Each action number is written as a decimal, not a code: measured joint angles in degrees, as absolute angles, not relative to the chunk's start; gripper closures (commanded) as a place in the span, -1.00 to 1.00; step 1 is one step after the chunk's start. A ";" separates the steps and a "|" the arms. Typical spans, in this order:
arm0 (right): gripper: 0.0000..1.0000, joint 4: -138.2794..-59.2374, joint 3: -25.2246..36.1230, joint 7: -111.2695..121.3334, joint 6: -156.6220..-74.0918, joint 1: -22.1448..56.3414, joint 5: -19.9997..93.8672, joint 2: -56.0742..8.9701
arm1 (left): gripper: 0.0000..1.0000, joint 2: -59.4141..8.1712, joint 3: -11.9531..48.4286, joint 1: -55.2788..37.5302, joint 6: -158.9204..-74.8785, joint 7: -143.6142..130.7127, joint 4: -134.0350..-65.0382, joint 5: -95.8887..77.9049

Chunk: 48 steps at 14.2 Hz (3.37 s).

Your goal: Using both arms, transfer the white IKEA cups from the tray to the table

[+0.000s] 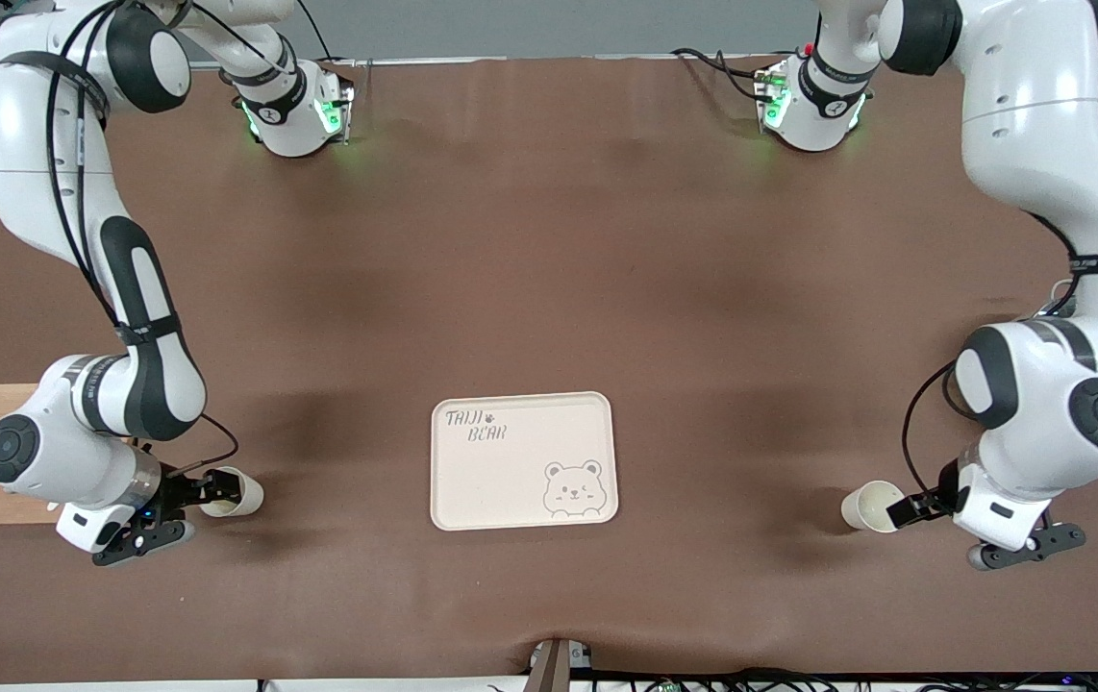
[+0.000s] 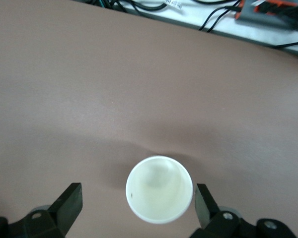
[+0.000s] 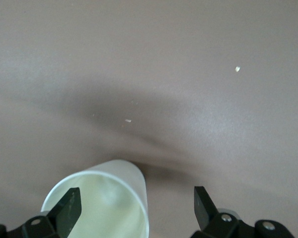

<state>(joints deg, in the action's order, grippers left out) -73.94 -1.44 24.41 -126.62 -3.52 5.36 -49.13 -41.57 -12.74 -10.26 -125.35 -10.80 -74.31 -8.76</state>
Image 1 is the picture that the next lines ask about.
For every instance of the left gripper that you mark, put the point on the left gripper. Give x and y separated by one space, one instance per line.
940 498

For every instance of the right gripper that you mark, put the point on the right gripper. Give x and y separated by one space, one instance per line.
171 495

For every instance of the white IKEA cup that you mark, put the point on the white IKEA cup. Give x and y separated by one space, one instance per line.
861 507
243 493

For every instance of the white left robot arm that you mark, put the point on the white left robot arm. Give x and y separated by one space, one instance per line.
1039 125

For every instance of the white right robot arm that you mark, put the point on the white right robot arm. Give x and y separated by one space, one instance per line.
59 192

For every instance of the cream bear print tray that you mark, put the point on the cream bear print tray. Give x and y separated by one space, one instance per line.
511 481

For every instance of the brown table cover sheet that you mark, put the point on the brown table cover sheet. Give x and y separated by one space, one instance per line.
549 240

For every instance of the grey clamp with brown post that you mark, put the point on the grey clamp with brown post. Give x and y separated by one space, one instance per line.
554 663

